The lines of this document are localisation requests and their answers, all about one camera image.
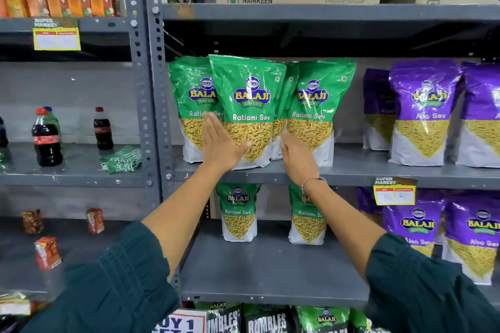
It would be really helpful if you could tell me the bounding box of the dark green right sleeve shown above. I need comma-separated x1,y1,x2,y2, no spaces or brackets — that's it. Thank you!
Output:
365,232,500,333

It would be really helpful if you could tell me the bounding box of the white yellow packet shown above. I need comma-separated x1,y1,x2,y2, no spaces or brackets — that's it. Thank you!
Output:
0,291,32,316

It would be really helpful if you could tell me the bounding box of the small cola bottle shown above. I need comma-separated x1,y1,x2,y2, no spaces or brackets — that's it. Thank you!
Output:
93,107,114,151

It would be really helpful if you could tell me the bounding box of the person's left hand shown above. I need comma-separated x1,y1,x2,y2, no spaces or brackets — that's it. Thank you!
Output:
202,112,253,174

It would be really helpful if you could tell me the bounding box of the green soda bottle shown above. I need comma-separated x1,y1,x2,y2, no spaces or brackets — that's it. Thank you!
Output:
43,106,61,144

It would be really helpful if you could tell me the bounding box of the large cola bottle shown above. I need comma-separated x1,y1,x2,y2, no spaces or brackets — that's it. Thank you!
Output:
32,108,63,167

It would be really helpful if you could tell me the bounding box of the dark green left sleeve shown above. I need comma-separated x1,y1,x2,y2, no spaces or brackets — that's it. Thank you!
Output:
21,221,180,333

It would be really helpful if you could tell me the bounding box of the white red offer sign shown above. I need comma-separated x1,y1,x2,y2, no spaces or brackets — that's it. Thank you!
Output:
152,309,208,333

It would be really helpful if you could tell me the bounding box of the small green snack packet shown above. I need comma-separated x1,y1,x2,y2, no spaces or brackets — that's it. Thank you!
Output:
288,184,337,246
216,184,261,243

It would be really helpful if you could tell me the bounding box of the yellow shelf price label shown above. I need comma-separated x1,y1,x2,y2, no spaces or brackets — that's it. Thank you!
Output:
373,176,419,206
33,18,82,52

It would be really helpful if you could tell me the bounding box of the green white patterned packet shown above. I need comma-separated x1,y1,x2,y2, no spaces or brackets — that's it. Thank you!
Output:
99,145,142,174

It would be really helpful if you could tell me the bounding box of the dark green sleeve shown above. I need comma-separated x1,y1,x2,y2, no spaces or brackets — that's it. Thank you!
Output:
365,232,500,333
21,221,180,333

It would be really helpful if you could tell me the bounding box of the green black snack packet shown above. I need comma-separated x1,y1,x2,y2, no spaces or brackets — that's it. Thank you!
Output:
295,306,351,333
349,309,380,333

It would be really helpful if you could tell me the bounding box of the small brown drink carton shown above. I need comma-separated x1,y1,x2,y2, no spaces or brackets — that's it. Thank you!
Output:
21,209,45,235

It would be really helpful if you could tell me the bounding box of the small red drink carton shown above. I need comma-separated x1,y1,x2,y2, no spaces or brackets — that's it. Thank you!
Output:
86,208,105,235
34,237,62,270

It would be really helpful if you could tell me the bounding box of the person's right hand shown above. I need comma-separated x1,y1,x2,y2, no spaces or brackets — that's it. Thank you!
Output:
280,132,321,187

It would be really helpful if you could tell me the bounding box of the person's right forearm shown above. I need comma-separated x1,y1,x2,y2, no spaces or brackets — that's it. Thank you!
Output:
302,177,387,279

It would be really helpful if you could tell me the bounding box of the purple snack packet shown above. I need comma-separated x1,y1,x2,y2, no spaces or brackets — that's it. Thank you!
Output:
441,196,500,286
456,62,500,169
389,60,463,167
362,68,397,151
356,187,385,215
382,200,446,258

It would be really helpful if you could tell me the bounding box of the grey metal shelf rack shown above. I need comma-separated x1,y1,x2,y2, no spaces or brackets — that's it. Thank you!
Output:
141,0,500,308
0,0,161,298

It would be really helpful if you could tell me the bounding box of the person's left forearm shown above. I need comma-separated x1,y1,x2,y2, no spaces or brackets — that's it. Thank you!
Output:
142,161,229,281

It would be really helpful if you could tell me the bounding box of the thin wrist bracelet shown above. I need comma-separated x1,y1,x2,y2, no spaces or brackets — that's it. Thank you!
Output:
300,176,328,195

